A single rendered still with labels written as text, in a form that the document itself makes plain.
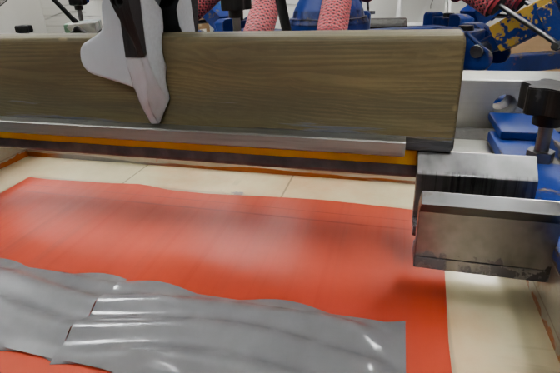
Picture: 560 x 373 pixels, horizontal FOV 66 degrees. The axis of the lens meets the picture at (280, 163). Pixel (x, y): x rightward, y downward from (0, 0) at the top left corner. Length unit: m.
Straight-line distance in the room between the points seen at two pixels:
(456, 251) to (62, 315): 0.23
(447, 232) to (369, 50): 0.12
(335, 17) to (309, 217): 0.42
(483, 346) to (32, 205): 0.38
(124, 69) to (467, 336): 0.27
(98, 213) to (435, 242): 0.28
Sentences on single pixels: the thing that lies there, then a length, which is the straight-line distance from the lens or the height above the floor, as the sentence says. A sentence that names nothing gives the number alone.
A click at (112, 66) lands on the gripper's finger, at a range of 0.33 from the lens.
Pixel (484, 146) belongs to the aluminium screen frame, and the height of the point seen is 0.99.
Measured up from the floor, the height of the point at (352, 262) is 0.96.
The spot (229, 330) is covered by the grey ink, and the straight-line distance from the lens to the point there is 0.25.
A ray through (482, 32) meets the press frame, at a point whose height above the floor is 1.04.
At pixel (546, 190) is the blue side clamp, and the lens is 0.34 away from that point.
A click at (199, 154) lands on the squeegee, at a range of 0.35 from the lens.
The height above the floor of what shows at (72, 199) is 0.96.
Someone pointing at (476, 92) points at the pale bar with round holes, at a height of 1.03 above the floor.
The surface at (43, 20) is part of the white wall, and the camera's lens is 5.89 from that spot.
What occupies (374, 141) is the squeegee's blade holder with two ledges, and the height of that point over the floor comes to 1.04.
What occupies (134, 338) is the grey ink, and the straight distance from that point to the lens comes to 0.27.
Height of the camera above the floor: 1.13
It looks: 23 degrees down
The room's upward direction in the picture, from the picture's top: 2 degrees counter-clockwise
